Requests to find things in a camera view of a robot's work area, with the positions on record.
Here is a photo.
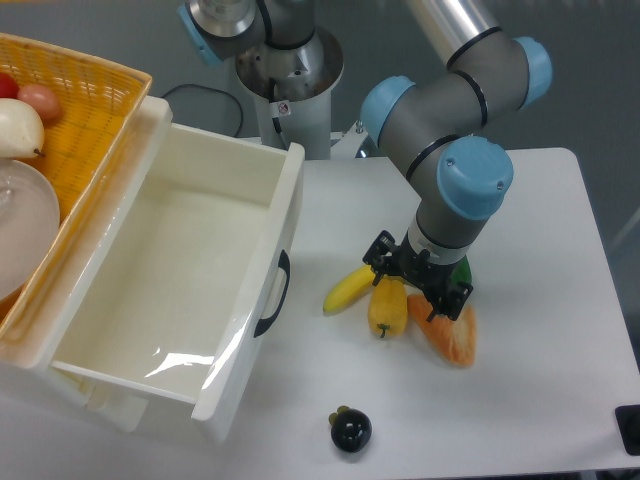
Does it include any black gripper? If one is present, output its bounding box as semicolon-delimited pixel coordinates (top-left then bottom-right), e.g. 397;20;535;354
363;230;473;322

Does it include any yellow bell pepper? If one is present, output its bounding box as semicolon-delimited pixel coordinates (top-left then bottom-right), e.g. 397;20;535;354
367;277;408;339

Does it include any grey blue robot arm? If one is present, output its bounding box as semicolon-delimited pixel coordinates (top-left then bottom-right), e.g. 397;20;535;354
178;1;553;319

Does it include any green vegetable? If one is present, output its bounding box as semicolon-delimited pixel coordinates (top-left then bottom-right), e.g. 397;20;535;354
450;256;473;284

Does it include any yellow banana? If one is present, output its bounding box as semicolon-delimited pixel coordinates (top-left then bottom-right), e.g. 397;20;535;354
323;265;375;314

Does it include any orange papaya slice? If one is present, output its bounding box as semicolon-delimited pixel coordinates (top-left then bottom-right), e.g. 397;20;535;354
407;294;477;368

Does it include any dark purple mangosteen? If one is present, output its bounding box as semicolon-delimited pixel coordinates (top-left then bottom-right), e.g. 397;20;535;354
328;406;372;453

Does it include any white plastic drawer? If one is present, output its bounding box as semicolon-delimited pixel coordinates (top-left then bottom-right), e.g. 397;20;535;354
49;123;306;444

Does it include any black object at edge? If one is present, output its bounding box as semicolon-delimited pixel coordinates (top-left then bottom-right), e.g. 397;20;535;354
615;404;640;456

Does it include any yellow woven basket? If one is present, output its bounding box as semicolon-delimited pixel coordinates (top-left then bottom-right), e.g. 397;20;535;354
1;33;152;334

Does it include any white drawer cabinet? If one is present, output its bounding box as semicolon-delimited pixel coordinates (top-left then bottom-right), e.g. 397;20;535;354
1;96;172;432

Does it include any red tomato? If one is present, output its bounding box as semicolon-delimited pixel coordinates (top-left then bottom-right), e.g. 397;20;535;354
0;72;20;99

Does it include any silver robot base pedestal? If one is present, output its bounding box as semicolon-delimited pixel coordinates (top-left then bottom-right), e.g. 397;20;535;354
236;26;344;160

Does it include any black cable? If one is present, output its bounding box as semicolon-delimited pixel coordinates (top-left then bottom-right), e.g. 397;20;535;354
160;84;245;139

